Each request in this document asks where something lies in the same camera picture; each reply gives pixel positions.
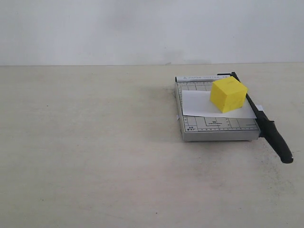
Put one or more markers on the white paper sheet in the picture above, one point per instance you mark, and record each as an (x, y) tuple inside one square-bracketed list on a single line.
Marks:
[(197, 103)]

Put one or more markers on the yellow foam cube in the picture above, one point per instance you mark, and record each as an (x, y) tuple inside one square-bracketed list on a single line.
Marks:
[(228, 94)]

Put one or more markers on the black cutter blade arm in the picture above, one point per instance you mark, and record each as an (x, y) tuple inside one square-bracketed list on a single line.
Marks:
[(268, 130)]

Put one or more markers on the grey paper cutter base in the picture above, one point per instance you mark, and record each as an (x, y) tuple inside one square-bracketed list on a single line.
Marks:
[(194, 128)]

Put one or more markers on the small grey card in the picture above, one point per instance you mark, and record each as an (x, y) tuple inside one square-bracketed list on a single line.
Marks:
[(259, 107)]

